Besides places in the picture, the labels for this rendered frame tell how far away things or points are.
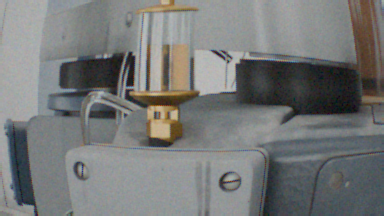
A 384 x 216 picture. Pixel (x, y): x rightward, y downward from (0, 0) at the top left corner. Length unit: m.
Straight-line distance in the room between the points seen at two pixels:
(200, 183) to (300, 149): 0.06
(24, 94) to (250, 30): 5.50
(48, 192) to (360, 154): 0.50
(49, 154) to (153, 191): 0.48
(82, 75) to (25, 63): 5.14
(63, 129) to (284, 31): 0.35
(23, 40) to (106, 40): 5.33
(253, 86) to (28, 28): 5.51
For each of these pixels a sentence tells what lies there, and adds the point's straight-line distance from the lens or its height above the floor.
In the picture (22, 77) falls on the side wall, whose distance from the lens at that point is 6.05.
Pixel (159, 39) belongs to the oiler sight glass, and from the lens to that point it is 0.46.
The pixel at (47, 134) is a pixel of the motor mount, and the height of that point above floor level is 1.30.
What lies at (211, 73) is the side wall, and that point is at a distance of 5.69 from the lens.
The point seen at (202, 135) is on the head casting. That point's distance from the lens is 0.47.
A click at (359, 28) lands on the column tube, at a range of 0.92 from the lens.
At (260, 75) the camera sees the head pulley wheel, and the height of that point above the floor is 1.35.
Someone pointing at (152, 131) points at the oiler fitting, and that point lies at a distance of 0.47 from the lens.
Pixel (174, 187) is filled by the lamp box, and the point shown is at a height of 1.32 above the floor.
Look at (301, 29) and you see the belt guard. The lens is 0.54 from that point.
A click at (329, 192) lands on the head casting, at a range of 0.43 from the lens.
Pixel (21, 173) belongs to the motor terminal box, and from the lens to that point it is 0.89.
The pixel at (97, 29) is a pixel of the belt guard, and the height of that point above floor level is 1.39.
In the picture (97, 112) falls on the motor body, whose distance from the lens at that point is 0.88.
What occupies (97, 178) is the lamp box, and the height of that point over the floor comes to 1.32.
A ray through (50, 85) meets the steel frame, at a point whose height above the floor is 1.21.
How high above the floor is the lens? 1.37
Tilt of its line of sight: 3 degrees down
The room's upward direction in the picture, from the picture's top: straight up
